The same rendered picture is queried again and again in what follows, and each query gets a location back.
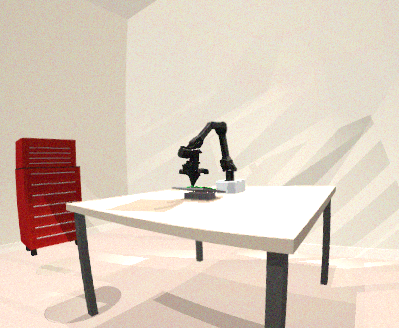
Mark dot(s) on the switch panel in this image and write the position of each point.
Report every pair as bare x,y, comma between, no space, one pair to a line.
199,193

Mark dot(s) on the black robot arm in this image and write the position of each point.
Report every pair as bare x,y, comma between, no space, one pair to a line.
226,162

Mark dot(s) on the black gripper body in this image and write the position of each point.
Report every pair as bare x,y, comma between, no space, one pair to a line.
195,170

